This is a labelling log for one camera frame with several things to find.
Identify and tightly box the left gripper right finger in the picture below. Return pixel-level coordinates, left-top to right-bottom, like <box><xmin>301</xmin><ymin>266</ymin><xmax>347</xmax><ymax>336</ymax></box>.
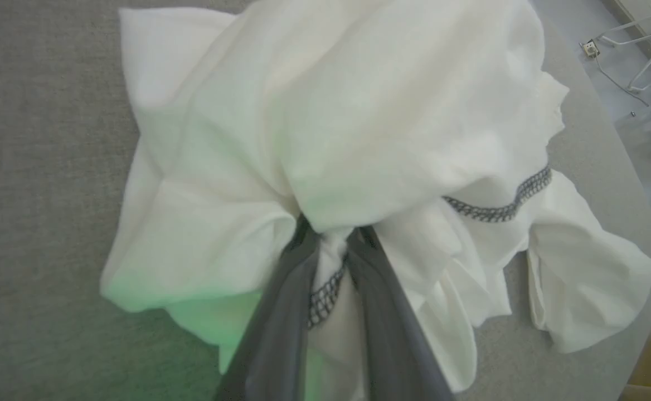
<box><xmin>347</xmin><ymin>224</ymin><xmax>455</xmax><ymax>401</ymax></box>

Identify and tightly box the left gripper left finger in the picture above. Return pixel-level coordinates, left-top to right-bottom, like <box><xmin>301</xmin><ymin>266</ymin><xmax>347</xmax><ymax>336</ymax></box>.
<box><xmin>214</xmin><ymin>214</ymin><xmax>322</xmax><ymax>401</ymax></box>

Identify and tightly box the white long-sleeve shirt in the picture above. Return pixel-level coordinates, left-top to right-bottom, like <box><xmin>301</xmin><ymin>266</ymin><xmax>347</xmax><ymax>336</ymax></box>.
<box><xmin>100</xmin><ymin>0</ymin><xmax>651</xmax><ymax>393</ymax></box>

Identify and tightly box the white folding drying rack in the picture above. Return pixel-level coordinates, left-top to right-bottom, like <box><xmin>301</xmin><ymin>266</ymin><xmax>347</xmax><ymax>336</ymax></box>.
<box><xmin>597</xmin><ymin>8</ymin><xmax>651</xmax><ymax>93</ymax></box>

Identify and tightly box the thin grey floor cable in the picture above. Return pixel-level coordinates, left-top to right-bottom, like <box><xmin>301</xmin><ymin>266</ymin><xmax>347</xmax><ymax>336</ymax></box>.
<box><xmin>593</xmin><ymin>55</ymin><xmax>651</xmax><ymax>173</ymax></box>

